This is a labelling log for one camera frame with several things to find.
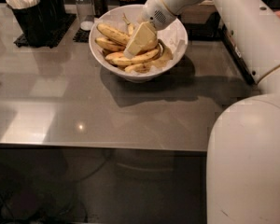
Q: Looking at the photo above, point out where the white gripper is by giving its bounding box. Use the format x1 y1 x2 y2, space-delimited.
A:
123 0 176 59

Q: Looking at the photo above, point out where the left small yellow banana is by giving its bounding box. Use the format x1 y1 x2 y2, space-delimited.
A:
94 37 125 52

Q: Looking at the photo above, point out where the front black cutlery holder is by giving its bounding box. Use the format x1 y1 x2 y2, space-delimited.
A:
6 0 49 47

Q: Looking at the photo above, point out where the small black mesh mat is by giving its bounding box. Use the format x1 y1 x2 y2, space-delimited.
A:
73 28 90 43

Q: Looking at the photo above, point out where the spotted yellow banana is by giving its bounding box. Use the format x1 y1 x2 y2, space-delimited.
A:
96 22 158 51

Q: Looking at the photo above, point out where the black rubber mesh mat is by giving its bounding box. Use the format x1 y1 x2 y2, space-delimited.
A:
14 13 77 48

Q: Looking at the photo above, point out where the black cutlery holder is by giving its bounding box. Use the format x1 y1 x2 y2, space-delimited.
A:
6 0 49 47
38 0 66 31

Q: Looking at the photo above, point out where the rear black cutlery holder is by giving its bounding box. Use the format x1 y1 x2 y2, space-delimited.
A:
38 0 66 31

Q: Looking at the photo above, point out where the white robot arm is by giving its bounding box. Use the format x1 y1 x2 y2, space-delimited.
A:
140 0 280 224

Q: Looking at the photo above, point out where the black napkin dispenser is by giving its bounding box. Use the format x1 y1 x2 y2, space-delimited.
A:
178 0 220 40

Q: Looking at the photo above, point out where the clear salt shaker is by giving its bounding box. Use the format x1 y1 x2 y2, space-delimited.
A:
75 0 94 31

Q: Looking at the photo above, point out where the black condiment packet rack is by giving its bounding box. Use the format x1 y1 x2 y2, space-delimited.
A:
218 20 255 85

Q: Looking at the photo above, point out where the front right yellow banana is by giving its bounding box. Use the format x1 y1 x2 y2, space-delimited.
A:
124 40 173 74

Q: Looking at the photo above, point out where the back upright yellow banana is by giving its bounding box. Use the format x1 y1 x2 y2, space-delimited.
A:
122 14 135 35

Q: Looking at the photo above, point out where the white ceramic bowl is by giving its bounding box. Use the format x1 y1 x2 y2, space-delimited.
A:
89 5 188 83

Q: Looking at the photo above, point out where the middle yellow banana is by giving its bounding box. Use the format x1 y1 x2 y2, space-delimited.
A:
105 46 161 66

